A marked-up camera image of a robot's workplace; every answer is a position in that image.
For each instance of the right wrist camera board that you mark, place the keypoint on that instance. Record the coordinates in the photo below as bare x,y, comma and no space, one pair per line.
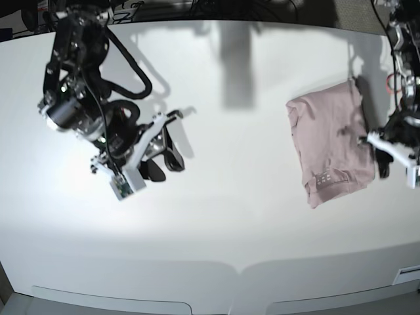
127,183

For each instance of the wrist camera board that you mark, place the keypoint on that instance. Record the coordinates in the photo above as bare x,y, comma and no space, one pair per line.
127,183
412,173

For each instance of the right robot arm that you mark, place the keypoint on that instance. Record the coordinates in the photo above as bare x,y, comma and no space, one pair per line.
77,98

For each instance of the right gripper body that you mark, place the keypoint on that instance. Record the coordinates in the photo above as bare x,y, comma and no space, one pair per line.
150,145

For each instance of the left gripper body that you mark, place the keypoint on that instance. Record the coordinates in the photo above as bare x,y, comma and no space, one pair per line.
377,142

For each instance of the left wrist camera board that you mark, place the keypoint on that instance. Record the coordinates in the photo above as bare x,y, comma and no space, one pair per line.
412,173

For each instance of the pink T-shirt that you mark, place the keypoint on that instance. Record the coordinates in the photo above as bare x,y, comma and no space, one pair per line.
325,127

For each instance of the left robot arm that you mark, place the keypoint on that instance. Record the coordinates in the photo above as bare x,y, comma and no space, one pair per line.
398,140

